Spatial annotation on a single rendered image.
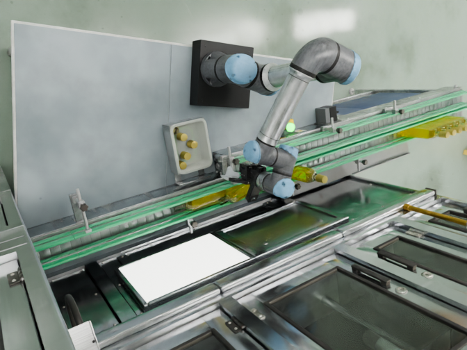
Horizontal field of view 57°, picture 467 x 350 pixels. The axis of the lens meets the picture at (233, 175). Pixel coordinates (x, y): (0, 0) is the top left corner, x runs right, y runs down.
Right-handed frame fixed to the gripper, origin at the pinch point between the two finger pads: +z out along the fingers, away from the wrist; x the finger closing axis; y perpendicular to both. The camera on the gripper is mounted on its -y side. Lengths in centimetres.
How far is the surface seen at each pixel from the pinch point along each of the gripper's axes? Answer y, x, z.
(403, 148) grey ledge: -2, -123, 4
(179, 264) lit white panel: -25.5, 36.3, -18.3
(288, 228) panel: -18.7, -9.6, -25.1
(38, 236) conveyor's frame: -15, 79, 12
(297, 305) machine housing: -25, 18, -63
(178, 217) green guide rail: -16.3, 25.5, 4.4
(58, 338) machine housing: 6, 90, -87
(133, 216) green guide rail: -11.3, 45.4, 3.1
